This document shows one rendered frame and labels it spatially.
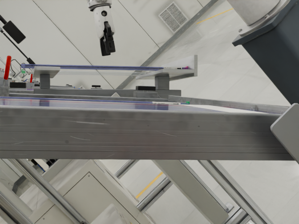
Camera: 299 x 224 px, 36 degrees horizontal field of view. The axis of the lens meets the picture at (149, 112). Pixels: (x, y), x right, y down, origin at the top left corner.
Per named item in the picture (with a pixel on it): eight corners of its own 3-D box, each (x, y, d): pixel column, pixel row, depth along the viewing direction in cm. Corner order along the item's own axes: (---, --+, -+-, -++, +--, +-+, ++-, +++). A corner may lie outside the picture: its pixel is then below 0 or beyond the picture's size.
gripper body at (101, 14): (113, 0, 154) (119, 33, 155) (107, 6, 164) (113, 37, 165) (91, 2, 152) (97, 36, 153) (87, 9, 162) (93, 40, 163)
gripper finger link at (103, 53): (107, 36, 163) (111, 54, 164) (106, 38, 166) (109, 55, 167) (98, 37, 162) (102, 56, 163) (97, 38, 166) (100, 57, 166)
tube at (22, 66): (186, 71, 144) (186, 67, 144) (187, 70, 143) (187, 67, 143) (21, 68, 131) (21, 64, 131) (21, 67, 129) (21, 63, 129)
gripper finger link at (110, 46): (113, 31, 152) (117, 50, 152) (111, 32, 155) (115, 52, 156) (104, 32, 151) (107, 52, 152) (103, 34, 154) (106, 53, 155)
